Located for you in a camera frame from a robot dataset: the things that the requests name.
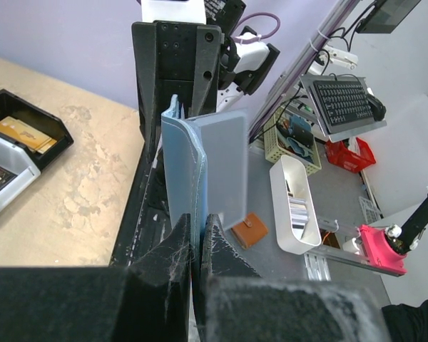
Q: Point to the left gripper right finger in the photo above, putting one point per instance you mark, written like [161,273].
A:
[232,302]

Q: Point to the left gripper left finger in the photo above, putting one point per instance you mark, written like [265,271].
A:
[144,301]

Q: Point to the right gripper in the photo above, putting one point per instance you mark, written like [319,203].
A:
[174,51]

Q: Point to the blue card holder wallet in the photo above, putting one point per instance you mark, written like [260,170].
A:
[206,164]

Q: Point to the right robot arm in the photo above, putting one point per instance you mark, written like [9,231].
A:
[245,59]

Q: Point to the brown leather wallet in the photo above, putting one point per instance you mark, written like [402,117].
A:
[250,231]

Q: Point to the white plastic bin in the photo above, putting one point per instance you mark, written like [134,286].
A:
[296,226]

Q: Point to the beige perforated basket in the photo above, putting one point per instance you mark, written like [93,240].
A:
[288,134]

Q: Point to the black keyboard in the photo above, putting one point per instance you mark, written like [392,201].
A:
[343,102]

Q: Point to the red plastic basket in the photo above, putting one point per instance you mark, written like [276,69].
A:
[352,155]

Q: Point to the black and white organizer tray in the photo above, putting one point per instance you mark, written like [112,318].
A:
[16,157]

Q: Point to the dark monitor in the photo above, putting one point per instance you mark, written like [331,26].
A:
[386,16]

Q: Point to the black computer mouse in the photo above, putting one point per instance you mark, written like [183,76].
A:
[377,107]

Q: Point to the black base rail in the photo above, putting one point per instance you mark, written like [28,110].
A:
[146,220]

